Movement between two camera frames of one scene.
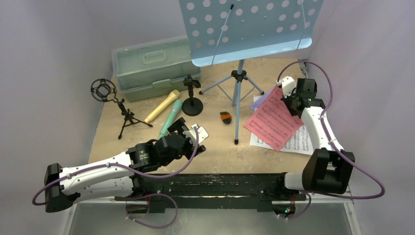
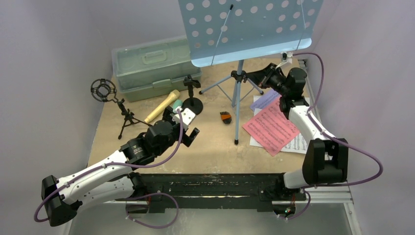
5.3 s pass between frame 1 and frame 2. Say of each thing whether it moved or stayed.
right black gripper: moved
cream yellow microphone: stayed
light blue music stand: stayed
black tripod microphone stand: stayed
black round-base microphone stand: stayed
